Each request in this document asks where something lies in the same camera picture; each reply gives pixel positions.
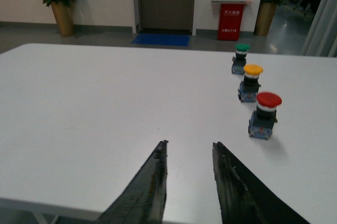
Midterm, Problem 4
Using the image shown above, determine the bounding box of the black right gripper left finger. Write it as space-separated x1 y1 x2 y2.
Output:
94 140 168 223

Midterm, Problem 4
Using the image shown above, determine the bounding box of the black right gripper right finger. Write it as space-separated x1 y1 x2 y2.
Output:
212 142 308 223

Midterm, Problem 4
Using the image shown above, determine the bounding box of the yellow push button switch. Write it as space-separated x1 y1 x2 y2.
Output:
238 64 263 103

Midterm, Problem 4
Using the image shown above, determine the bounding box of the blue floor mat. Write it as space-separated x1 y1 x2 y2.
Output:
131 34 190 47

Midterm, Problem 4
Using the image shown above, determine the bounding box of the grey curtain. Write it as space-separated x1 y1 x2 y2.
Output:
300 0 336 58

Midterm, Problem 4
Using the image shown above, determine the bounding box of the red fire extinguisher box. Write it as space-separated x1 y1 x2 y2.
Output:
211 1 252 41

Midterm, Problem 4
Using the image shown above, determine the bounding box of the grey door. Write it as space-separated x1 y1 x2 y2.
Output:
134 0 195 35

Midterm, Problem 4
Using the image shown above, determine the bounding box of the red push button switch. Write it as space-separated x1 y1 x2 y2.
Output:
248 91 282 140

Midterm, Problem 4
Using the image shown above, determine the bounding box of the white table leg frame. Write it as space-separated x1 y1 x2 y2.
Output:
32 212 60 224

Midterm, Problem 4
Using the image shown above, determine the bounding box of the green push button switch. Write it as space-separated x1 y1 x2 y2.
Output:
231 44 250 75

